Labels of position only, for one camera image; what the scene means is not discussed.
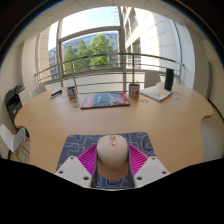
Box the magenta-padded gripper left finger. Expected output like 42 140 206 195
54 143 100 189

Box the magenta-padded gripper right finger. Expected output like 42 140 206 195
127 143 171 189

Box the beige computer mouse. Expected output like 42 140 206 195
96 134 130 181

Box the dark blue patterned mouse pad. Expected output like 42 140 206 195
55 131 156 189

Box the white chair with wooden legs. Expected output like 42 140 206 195
0 123 31 161

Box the blue and white can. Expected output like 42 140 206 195
66 85 79 102

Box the open light booklet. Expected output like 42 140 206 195
139 85 174 102

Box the red and blue magazine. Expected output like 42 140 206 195
80 91 131 110

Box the dark blue pen case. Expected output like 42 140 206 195
49 89 64 100

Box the black and white printer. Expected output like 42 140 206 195
4 83 30 129

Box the black upright box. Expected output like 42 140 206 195
163 68 175 92

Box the metal balcony railing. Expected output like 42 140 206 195
34 52 185 88

